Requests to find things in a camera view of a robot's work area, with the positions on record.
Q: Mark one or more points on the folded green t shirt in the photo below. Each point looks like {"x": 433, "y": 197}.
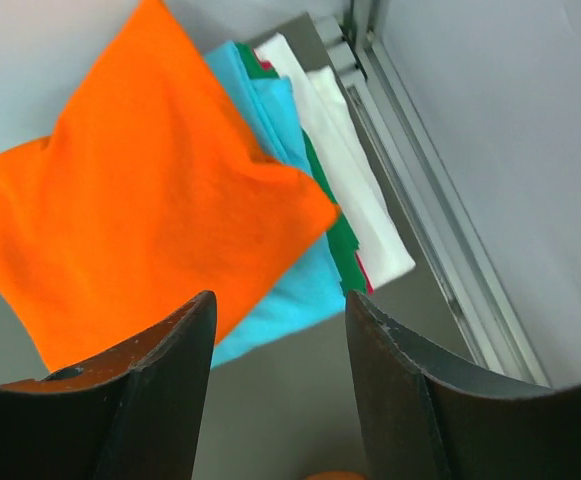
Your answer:
{"x": 260, "y": 70}

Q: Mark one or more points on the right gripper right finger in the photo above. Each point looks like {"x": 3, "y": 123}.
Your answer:
{"x": 426, "y": 413}

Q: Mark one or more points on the orange t shirt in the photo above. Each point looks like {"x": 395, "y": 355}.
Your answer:
{"x": 105, "y": 224}

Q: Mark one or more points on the folded red t shirt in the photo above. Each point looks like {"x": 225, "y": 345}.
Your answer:
{"x": 365, "y": 272}

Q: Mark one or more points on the folded white t shirt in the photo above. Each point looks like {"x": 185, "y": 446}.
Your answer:
{"x": 324, "y": 115}

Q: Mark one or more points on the right aluminium frame rail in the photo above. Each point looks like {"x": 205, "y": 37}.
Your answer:
{"x": 416, "y": 184}

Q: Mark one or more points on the folded cyan t shirt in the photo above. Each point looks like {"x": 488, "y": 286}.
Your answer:
{"x": 283, "y": 278}

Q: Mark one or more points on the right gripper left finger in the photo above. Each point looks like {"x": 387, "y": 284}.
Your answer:
{"x": 131, "y": 412}

